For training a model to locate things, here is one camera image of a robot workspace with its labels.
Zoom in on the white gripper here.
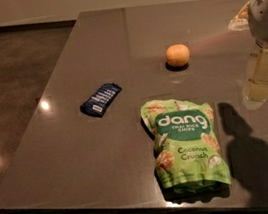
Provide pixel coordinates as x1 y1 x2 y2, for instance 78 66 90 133
228 3 268 105

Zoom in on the green rice chip bag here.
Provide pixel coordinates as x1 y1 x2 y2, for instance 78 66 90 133
140 99 231 194

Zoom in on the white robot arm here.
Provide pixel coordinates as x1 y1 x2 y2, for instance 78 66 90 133
228 0 268 109

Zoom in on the orange fruit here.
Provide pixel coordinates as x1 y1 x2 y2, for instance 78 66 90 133
166 44 190 68

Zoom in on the blue snack bar wrapper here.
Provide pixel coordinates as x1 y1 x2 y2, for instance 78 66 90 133
80 83 122 118

